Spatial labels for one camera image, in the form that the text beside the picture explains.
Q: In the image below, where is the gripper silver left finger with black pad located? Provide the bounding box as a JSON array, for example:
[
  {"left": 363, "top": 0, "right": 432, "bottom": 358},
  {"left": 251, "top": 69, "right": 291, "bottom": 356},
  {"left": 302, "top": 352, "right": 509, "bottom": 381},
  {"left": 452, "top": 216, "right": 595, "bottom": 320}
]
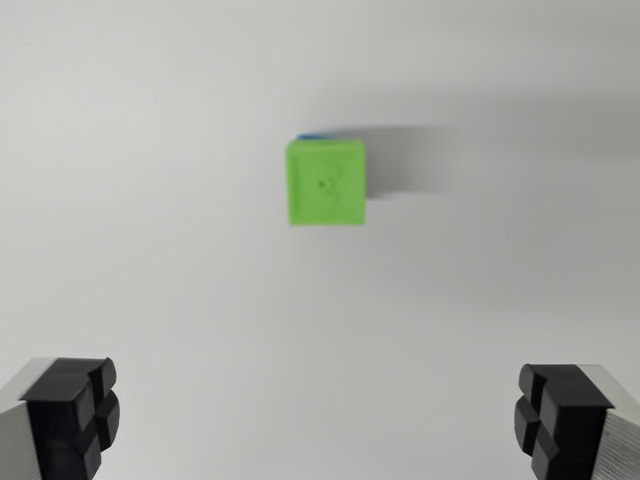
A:
[{"left": 0, "top": 356, "right": 122, "bottom": 480}]

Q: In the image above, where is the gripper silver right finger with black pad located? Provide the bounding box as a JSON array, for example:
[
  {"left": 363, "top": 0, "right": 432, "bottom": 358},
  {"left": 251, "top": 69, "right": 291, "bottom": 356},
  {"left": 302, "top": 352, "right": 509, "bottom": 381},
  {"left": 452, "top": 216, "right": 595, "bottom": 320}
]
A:
[{"left": 513, "top": 363, "right": 640, "bottom": 480}]

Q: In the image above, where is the green cube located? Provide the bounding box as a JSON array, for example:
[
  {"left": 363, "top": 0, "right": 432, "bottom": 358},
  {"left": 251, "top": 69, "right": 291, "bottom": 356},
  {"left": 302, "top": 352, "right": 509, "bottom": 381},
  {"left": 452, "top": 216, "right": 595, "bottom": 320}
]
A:
[{"left": 285, "top": 139, "right": 367, "bottom": 228}]

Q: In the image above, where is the blue cube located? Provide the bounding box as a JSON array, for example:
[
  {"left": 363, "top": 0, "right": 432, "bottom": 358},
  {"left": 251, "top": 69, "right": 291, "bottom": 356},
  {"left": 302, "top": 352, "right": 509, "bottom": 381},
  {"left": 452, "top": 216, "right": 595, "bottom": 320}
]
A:
[{"left": 295, "top": 130, "right": 346, "bottom": 143}]

